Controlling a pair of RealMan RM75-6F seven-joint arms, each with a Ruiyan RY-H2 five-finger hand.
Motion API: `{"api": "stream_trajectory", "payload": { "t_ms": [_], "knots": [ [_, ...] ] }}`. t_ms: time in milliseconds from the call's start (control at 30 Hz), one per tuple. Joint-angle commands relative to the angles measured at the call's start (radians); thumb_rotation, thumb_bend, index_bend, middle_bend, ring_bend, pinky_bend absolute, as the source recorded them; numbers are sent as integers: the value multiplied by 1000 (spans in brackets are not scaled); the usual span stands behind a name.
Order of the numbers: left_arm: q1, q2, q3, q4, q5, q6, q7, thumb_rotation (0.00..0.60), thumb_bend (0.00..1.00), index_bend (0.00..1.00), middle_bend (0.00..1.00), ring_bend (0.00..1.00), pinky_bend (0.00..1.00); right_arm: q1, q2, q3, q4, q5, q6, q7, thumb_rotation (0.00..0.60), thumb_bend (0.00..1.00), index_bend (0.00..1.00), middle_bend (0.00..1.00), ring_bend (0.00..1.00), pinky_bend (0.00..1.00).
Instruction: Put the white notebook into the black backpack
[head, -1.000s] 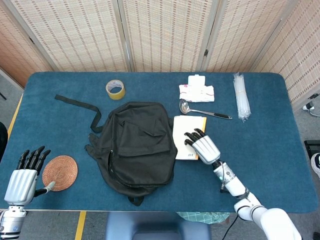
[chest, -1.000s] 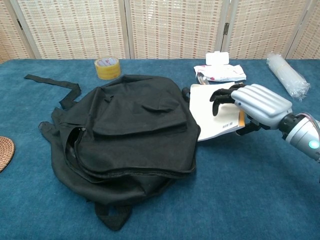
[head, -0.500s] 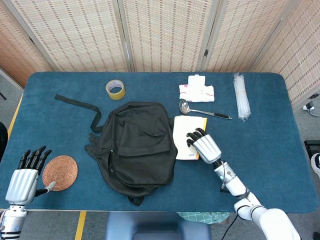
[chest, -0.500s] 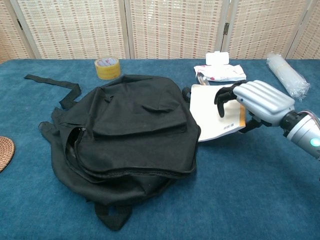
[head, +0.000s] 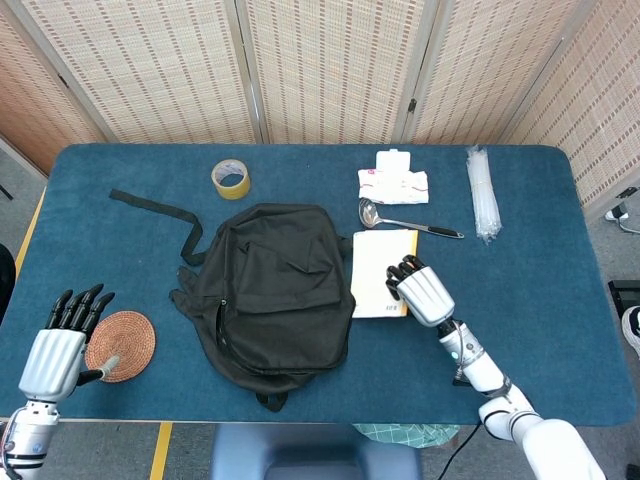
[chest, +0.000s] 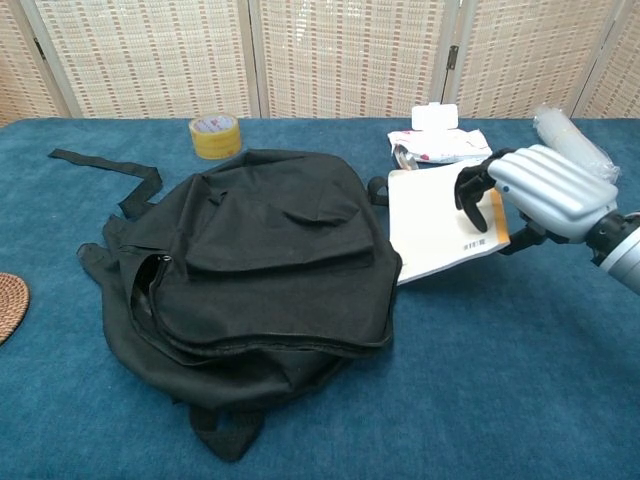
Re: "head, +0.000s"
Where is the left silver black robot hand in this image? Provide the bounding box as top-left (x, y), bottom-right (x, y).
top-left (18, 283), bottom-right (121, 404)

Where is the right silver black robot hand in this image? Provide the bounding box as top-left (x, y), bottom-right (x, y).
top-left (385, 254), bottom-right (456, 329)

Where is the white notebook yellow spine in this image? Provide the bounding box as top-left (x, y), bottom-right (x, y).
top-left (349, 228), bottom-right (420, 320)

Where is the black fabric backpack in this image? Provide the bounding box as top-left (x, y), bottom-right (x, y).
top-left (109, 188), bottom-right (357, 412)

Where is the blue padded robot base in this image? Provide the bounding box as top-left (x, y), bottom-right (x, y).
top-left (212, 423), bottom-right (421, 480)

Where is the round woven rattan coaster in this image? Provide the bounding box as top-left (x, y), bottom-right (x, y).
top-left (84, 310), bottom-right (157, 384)

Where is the dark object at room edge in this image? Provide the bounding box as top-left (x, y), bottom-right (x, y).
top-left (0, 243), bottom-right (17, 326)

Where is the blue table cloth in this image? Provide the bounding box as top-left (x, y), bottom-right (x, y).
top-left (0, 143), bottom-right (638, 426)

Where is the white wet wipes pack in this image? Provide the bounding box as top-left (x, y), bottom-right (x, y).
top-left (356, 148), bottom-right (431, 206)

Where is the green patterned cloth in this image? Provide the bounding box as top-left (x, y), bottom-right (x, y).
top-left (352, 423), bottom-right (461, 449)

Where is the black box on floor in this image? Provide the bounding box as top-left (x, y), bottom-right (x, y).
top-left (607, 279), bottom-right (640, 314)

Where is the white sneaker with dark stripes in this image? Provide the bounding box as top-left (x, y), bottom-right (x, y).
top-left (622, 305), bottom-right (640, 359)

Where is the yellow packing tape roll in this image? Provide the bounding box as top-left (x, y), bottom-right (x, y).
top-left (210, 159), bottom-right (252, 201)

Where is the bamboo folding screen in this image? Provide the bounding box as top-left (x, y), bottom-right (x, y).
top-left (0, 0), bottom-right (640, 211)

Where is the steel ladle black handle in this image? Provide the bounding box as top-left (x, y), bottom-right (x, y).
top-left (358, 197), bottom-right (465, 240)

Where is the thin black floor cable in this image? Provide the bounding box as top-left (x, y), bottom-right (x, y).
top-left (439, 424), bottom-right (482, 480)

